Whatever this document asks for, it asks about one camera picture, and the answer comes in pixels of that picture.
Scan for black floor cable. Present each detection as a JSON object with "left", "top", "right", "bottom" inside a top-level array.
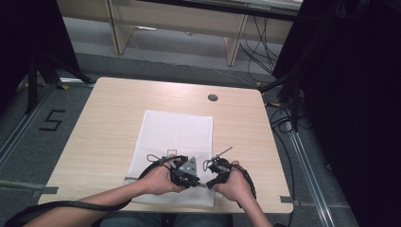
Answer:
[{"left": 264, "top": 99, "right": 299, "bottom": 227}]

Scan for black curtain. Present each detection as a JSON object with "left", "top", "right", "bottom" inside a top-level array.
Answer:
[
  {"left": 0, "top": 0, "right": 81, "bottom": 108},
  {"left": 272, "top": 0, "right": 401, "bottom": 227}
]

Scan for white cloth mat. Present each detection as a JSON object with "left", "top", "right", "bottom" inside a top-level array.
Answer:
[{"left": 124, "top": 109, "right": 218, "bottom": 208}]

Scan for bundle of black hanging cables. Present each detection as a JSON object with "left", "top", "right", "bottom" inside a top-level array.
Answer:
[{"left": 238, "top": 15, "right": 287, "bottom": 76}]

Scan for person's right hand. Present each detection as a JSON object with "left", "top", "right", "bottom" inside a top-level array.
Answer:
[{"left": 212, "top": 160, "right": 253, "bottom": 203}]

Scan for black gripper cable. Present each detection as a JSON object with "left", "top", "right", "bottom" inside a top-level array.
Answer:
[{"left": 232, "top": 164, "right": 258, "bottom": 210}]

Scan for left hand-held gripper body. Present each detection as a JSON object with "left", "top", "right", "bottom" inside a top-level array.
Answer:
[{"left": 169, "top": 154, "right": 201, "bottom": 187}]

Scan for person's left hand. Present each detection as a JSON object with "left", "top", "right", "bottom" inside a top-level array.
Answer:
[{"left": 139, "top": 153, "right": 187, "bottom": 197}]

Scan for grey tape strip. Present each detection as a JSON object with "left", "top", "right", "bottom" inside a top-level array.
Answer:
[
  {"left": 30, "top": 185, "right": 60, "bottom": 199},
  {"left": 279, "top": 195, "right": 302, "bottom": 208}
]

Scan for black tape floor marking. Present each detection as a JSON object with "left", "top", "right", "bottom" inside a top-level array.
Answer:
[{"left": 38, "top": 109, "right": 66, "bottom": 132}]

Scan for black metal stand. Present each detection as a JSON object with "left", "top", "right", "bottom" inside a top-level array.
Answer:
[
  {"left": 258, "top": 18, "right": 320, "bottom": 132},
  {"left": 24, "top": 51, "right": 96, "bottom": 115}
]

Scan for light wooden desk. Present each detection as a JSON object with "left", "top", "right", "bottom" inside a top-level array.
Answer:
[{"left": 56, "top": 0, "right": 305, "bottom": 67}]

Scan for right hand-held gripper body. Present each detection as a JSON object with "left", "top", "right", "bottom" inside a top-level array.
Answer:
[{"left": 202, "top": 146, "right": 235, "bottom": 187}]

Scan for person's legs in jeans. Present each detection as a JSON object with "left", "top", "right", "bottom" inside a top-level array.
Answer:
[{"left": 99, "top": 212, "right": 235, "bottom": 227}]

